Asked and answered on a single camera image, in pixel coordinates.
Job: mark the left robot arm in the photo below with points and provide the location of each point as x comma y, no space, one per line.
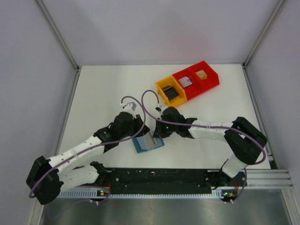
49,177

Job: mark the silver card in red bin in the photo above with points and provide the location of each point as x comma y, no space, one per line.
185,81

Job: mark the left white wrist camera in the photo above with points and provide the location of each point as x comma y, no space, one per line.
129,107

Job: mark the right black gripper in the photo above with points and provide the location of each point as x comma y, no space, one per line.
160,128

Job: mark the middle red plastic bin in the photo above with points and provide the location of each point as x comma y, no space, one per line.
192,90

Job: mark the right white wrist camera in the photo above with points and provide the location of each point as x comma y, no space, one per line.
161,108

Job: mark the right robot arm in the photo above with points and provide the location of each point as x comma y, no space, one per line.
246,141

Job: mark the gold card in red bin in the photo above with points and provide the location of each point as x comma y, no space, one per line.
202,74

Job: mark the red plastic bin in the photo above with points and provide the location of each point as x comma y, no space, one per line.
192,90
212,79

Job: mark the black card in yellow bin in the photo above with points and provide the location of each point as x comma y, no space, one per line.
170,92

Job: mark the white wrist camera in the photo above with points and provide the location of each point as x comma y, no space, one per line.
129,107
161,108

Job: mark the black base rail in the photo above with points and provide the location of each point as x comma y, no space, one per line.
149,181

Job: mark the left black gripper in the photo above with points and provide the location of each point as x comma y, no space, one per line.
142,126

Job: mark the blue leather card holder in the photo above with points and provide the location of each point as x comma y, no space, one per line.
140,143

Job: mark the gold VIP card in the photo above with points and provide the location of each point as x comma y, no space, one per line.
151,143

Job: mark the far red plastic bin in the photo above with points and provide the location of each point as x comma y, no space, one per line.
212,79

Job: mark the yellow plastic bin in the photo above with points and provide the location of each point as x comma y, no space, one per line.
180,99

